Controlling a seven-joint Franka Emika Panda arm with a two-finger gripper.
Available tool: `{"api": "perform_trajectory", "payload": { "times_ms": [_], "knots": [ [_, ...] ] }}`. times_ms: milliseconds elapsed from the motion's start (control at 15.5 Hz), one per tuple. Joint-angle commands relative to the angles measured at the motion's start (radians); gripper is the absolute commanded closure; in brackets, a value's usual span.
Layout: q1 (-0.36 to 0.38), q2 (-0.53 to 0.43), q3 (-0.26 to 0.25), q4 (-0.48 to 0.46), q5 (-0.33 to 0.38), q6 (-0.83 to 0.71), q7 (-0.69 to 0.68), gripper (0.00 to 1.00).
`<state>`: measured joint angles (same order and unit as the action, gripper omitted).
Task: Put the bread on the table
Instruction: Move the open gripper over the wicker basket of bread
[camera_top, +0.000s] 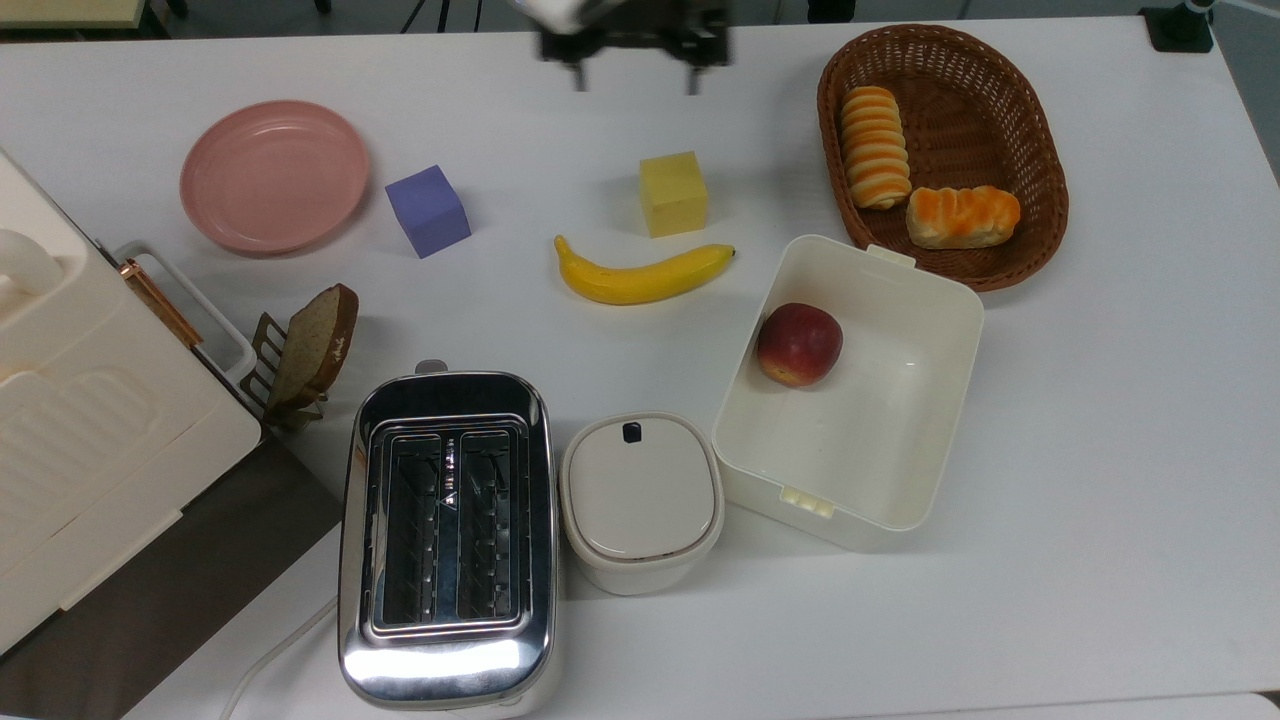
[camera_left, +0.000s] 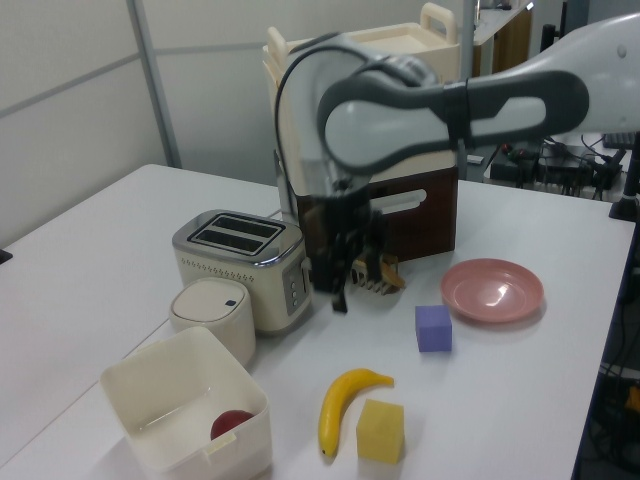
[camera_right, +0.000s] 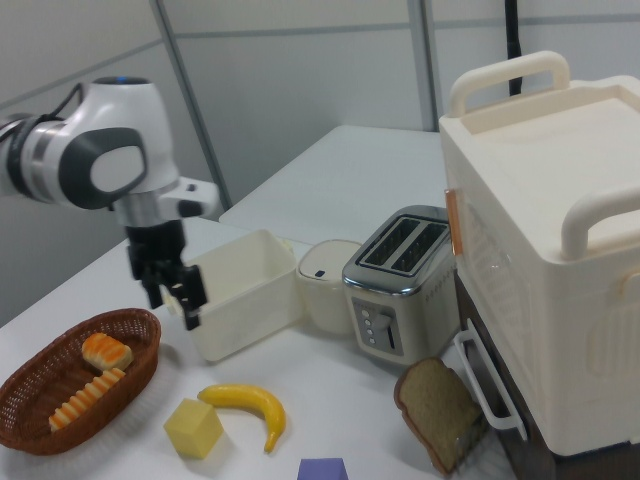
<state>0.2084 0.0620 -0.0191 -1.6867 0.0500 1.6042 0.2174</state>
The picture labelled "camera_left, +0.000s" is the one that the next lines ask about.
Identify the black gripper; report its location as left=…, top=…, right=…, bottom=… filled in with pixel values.
left=307, top=174, right=389, bottom=315

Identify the brown bread slice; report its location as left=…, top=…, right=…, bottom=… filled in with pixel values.
left=380, top=253, right=406, bottom=290

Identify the purple foam cube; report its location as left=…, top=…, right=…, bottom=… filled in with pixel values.
left=414, top=304, right=454, bottom=353

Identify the cream chrome two-slot toaster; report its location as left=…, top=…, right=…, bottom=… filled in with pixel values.
left=172, top=209, right=314, bottom=336

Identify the pink plate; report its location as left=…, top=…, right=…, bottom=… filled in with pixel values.
left=439, top=258, right=545, bottom=325

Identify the yellow banana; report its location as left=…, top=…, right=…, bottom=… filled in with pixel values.
left=318, top=368, right=395, bottom=457

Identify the small cream lidded bin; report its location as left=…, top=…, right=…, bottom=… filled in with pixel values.
left=168, top=278, right=257, bottom=365

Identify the yellow foam cube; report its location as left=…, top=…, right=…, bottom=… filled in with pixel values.
left=355, top=398, right=405, bottom=462

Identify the red apple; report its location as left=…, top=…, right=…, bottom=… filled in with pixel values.
left=209, top=409, right=255, bottom=441

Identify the open cream plastic box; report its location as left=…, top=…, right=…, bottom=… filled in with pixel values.
left=99, top=327, right=274, bottom=475

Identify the wooden cabinet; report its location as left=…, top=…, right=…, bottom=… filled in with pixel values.
left=472, top=0, right=534, bottom=77

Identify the black monitor stand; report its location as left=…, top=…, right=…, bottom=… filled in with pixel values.
left=607, top=134, right=640, bottom=224

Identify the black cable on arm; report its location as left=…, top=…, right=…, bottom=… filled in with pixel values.
left=272, top=32, right=351, bottom=221

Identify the black power strip with cables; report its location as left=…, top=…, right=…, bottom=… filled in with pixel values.
left=489, top=137, right=629, bottom=201

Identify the grey partition frame post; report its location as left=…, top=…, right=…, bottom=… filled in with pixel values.
left=130, top=0, right=182, bottom=167

